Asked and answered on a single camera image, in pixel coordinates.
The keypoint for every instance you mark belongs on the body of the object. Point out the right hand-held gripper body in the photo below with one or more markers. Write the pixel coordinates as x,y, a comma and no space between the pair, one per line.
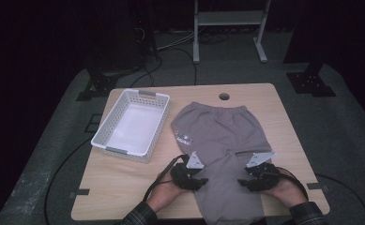
264,176

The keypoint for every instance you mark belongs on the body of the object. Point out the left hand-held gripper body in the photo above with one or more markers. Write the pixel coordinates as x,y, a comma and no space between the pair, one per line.
183,176

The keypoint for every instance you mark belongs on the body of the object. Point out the grey pants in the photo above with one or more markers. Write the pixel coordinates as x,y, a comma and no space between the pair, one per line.
220,134

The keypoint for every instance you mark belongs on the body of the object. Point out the white plastic basket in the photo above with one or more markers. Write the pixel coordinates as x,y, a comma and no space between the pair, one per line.
133,128

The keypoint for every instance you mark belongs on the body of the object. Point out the person's left hand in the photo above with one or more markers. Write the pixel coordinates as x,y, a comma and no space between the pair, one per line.
164,195

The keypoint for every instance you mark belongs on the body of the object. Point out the person's right hand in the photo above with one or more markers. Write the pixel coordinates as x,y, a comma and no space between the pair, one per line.
288,192

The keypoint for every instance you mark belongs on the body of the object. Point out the grey tape strip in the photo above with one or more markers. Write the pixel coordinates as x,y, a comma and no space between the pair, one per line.
316,186
82,192

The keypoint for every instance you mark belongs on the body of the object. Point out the black stand base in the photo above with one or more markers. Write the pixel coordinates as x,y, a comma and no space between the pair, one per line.
310,82
98,86

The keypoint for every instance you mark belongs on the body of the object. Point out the white metal stand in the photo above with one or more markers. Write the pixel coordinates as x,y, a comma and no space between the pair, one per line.
230,17

